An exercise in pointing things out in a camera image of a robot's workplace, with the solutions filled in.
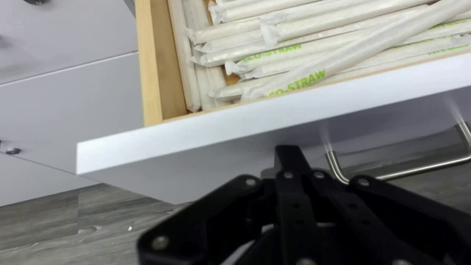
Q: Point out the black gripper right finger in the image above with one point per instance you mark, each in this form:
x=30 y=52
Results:
x=373 y=215

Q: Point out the wooden drawer with white front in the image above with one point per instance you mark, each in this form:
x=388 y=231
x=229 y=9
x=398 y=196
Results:
x=245 y=127

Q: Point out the white lower drawer front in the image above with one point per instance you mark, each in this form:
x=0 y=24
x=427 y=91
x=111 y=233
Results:
x=64 y=30

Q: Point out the white paper-wrapped straw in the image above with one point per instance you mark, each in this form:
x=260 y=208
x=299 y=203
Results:
x=255 y=9
x=270 y=53
x=184 y=59
x=236 y=30
x=368 y=44

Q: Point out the white lower cabinet door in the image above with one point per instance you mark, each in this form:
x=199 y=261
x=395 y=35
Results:
x=64 y=122

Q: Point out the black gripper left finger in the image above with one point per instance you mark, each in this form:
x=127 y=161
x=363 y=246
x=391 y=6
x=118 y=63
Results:
x=289 y=206

